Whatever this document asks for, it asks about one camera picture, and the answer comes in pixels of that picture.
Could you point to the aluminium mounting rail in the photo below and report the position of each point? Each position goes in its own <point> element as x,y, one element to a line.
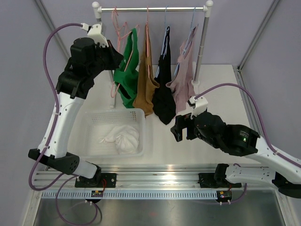
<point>169,177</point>

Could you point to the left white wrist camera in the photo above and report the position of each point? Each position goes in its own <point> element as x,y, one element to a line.
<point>95,32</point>

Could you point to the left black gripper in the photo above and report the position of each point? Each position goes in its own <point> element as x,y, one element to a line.
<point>115,58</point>

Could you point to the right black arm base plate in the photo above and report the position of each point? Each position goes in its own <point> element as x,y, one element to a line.
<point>210,180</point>

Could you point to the brown tank top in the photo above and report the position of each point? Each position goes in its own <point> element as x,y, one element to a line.
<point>146,86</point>

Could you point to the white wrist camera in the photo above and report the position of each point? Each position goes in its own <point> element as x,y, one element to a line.
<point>199,105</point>
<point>95,32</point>

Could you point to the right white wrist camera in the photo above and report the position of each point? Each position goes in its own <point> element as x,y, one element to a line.
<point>199,105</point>

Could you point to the white metal clothes rack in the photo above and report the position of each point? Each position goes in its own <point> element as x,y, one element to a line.
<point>98,11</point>

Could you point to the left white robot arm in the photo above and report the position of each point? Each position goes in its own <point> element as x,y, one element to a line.
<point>88,59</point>

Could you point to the pink wire hanger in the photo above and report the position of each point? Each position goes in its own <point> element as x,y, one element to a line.
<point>121,30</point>

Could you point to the black tank top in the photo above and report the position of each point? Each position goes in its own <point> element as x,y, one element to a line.
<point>163,101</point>

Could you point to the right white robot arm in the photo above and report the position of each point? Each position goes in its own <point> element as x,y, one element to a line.
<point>277,172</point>

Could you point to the green tank top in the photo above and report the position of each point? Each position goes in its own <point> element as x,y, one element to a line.
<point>126,76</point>

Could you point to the blue hanger under pink top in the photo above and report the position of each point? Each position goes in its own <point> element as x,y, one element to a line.
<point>187,44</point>

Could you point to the pink tank top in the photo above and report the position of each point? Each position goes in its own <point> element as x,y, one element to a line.
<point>181,85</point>

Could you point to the white slotted cable duct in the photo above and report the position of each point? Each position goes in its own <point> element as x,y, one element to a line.
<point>132,194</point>

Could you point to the blue hanger under black top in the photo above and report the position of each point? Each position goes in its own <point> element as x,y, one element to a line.
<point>163,49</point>

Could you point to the white tank top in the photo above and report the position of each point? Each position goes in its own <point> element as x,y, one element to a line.
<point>125,139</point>

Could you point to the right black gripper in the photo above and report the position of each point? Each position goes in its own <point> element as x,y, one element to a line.
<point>183,121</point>

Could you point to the white plastic basket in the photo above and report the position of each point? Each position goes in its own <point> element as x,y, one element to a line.
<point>95,124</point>

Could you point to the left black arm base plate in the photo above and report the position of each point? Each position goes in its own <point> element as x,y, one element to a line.
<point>110,180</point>

